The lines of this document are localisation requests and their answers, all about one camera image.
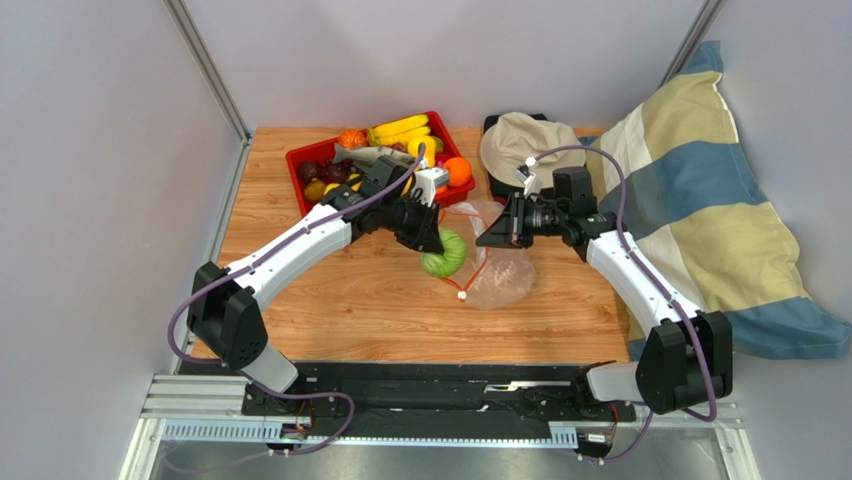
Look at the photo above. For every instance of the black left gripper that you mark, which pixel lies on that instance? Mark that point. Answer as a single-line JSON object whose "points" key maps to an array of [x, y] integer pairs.
{"points": [[426, 236]]}

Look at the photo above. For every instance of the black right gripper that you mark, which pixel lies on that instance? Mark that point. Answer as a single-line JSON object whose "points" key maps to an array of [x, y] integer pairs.
{"points": [[515, 221]]}

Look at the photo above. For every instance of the green cabbage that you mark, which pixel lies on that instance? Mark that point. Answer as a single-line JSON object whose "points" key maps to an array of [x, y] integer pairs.
{"points": [[450, 261]]}

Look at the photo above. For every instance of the clear zip top bag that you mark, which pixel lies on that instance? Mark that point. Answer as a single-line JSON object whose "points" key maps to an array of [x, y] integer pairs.
{"points": [[489, 278]]}

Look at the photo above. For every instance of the grey fish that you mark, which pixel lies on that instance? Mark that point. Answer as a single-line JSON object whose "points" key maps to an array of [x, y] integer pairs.
{"points": [[365, 157]]}

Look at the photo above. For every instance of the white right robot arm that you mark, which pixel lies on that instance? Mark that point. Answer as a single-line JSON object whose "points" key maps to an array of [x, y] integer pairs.
{"points": [[687, 357]]}

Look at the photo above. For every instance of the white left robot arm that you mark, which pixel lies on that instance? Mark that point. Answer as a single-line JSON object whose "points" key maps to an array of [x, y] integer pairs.
{"points": [[225, 309]]}

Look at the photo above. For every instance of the black object under hat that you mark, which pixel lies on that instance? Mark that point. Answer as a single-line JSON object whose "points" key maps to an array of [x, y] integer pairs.
{"points": [[508, 139]]}

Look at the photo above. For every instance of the red plastic tray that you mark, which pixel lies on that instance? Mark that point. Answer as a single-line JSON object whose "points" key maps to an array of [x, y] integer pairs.
{"points": [[324, 150]]}

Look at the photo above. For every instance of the orange fruit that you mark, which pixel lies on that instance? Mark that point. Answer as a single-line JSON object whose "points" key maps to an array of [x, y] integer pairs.
{"points": [[459, 171]]}

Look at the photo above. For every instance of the beige bucket hat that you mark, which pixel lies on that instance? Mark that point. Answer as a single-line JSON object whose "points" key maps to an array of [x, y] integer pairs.
{"points": [[566, 134]]}

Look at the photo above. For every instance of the yellow pear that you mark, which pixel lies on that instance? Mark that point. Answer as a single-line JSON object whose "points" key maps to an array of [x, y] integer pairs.
{"points": [[425, 148]]}

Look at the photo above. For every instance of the yellow banana in tray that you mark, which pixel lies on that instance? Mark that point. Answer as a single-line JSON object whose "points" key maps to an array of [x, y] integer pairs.
{"points": [[399, 128]]}

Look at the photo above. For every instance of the dark purple grapes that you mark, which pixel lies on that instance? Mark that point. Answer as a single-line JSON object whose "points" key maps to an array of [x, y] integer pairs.
{"points": [[336, 172]]}

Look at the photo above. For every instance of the brown kiwi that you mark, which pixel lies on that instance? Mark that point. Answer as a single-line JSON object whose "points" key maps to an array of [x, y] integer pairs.
{"points": [[314, 191]]}

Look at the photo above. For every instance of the orange pumpkin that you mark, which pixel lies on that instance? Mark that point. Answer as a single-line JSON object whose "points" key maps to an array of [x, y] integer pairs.
{"points": [[351, 139]]}

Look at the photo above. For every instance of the dark purple mangosteen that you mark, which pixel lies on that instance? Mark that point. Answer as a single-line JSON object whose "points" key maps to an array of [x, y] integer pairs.
{"points": [[308, 170]]}

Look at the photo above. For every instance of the striped pillow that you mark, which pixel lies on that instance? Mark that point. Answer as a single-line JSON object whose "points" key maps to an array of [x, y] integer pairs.
{"points": [[676, 169]]}

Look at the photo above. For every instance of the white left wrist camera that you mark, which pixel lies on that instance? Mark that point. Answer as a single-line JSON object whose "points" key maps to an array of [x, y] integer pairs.
{"points": [[426, 184]]}

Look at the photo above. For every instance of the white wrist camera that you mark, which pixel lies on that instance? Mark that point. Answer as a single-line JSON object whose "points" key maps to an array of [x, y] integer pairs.
{"points": [[426, 184], [527, 176]]}

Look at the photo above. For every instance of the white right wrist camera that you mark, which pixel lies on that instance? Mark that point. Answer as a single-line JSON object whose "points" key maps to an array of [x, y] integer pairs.
{"points": [[527, 176]]}

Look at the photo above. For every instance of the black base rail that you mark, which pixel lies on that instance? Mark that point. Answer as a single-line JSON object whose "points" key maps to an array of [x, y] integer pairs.
{"points": [[438, 401]]}

